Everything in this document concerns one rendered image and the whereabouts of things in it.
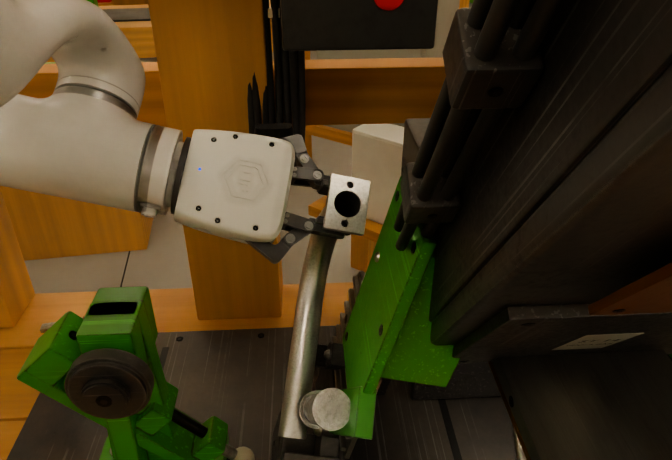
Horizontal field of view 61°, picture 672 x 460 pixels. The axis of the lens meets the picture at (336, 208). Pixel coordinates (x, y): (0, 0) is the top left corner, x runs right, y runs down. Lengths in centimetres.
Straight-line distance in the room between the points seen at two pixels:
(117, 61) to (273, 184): 18
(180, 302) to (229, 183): 53
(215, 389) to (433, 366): 39
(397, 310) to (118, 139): 28
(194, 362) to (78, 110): 46
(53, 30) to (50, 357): 29
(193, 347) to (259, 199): 43
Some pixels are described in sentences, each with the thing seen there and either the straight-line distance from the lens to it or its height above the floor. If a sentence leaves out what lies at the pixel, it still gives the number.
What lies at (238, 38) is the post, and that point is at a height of 134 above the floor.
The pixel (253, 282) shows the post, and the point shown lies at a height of 96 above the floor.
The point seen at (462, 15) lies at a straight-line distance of 27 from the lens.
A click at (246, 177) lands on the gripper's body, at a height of 128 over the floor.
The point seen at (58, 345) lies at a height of 115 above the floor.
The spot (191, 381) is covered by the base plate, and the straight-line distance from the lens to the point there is 87.
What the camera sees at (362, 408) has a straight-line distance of 55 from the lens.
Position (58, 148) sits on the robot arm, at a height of 132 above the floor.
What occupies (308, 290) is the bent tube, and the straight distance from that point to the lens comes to 66.
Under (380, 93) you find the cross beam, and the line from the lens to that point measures 88.
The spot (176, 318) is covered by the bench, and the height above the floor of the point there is 88.
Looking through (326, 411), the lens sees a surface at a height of 109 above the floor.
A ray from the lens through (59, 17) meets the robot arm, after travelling 48.
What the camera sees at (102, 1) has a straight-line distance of 759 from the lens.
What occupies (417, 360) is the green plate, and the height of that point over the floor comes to 113.
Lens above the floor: 152
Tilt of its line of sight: 30 degrees down
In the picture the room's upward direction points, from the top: straight up
